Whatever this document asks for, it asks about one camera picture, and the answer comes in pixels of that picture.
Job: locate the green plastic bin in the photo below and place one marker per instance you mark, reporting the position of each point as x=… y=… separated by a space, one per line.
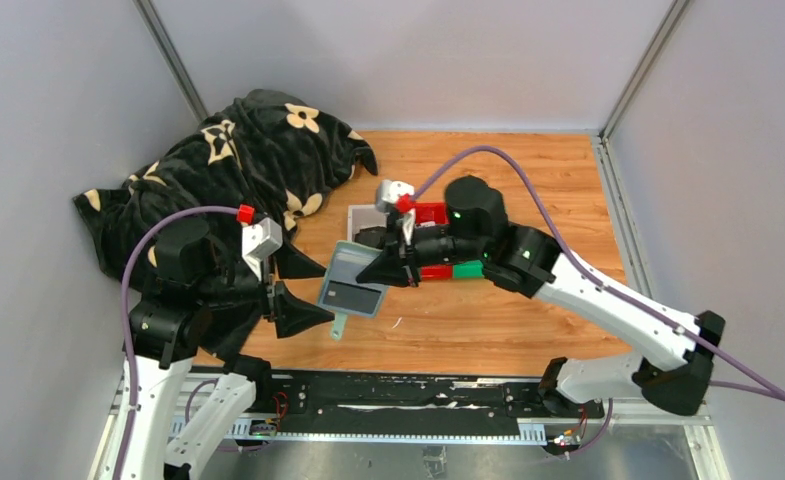
x=468 y=270

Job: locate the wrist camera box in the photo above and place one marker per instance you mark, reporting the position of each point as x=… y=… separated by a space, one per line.
x=395 y=200
x=259 y=242

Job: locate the dark card in holder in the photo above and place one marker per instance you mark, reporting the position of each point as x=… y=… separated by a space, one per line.
x=351 y=299

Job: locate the white plastic bin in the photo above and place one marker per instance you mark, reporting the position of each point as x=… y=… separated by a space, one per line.
x=360 y=217

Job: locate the teal leather card holder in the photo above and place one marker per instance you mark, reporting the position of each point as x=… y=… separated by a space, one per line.
x=347 y=260

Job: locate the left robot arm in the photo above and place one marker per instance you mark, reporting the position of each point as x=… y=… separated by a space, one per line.
x=164 y=330

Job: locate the red plastic bin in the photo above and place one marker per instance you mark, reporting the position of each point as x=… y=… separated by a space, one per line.
x=429 y=214

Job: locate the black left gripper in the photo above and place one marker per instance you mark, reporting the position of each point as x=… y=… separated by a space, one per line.
x=291 y=313

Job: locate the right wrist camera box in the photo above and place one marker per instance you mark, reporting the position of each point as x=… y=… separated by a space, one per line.
x=395 y=200

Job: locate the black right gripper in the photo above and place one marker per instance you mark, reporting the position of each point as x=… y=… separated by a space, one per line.
x=387 y=268

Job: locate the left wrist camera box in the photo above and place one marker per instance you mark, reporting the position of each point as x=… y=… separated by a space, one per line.
x=259 y=242

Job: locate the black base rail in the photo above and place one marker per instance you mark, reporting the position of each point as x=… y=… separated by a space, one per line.
x=363 y=406

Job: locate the black floral fleece blanket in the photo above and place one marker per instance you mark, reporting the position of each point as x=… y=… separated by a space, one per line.
x=268 y=150

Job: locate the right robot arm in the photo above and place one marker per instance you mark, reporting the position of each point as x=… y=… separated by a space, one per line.
x=670 y=363

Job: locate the black cards stack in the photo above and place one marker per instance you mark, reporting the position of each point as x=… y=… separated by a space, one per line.
x=373 y=237

